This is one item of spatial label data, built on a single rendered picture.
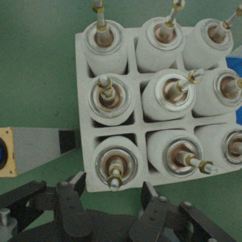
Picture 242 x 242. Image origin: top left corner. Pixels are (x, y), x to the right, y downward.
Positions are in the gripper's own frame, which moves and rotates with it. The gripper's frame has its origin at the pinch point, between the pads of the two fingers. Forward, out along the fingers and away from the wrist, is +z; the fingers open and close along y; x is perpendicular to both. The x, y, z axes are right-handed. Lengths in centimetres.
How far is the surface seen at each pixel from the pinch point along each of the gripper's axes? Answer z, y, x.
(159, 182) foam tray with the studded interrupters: 17.2, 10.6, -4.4
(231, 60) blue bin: 25, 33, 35
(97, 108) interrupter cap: 9.9, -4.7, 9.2
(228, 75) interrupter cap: 9.8, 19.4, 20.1
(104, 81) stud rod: 1.2, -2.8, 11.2
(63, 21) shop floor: 35, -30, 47
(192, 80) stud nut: 2.6, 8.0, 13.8
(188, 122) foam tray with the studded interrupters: 17.2, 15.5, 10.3
